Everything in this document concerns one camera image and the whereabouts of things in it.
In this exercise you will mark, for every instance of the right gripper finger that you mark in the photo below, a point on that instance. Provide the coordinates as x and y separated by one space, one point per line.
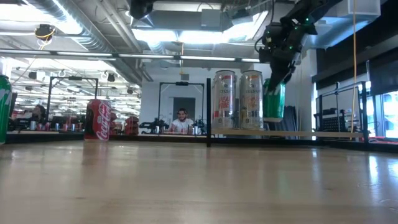
276 76
289 76

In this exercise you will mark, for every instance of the green Sprite can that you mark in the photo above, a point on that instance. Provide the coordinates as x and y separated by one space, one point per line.
4 109
275 105

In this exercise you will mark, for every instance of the red Coca-Cola can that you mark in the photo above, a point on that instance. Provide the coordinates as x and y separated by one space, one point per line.
99 121

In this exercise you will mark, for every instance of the background black robot arm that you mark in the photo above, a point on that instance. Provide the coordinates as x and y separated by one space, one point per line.
152 126

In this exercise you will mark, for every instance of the white Celsius can orange print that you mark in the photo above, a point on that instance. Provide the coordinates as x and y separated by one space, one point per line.
251 102

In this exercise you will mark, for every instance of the black fabric panel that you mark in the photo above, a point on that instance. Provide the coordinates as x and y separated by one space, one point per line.
292 121

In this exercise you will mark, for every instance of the white Celsius can red print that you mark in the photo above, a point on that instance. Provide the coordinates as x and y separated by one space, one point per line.
224 102

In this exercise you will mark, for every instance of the black metal rack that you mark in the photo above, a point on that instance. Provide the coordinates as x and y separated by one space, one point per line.
364 118

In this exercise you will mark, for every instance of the person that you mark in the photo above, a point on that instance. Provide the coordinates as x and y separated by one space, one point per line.
38 112
182 124

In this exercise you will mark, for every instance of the red stacked bins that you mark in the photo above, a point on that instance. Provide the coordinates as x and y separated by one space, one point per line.
132 126

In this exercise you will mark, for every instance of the small blue background can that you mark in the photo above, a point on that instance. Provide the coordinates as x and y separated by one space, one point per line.
72 127
57 126

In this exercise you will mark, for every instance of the small red background can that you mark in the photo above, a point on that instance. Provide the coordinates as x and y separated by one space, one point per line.
47 126

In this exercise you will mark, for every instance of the small silver background can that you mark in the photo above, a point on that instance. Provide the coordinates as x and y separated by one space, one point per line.
33 125

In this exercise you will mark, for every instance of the black monitor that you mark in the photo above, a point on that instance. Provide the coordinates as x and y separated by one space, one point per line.
14 105

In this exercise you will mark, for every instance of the background wooden table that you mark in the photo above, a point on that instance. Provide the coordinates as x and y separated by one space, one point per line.
31 132

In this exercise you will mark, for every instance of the silver ventilation duct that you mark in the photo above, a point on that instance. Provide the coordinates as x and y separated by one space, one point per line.
93 40

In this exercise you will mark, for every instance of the wooden shelf black frame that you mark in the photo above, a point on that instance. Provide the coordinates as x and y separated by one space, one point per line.
311 134

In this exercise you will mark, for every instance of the black metal frame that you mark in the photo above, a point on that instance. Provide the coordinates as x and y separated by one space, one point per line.
49 99
159 102

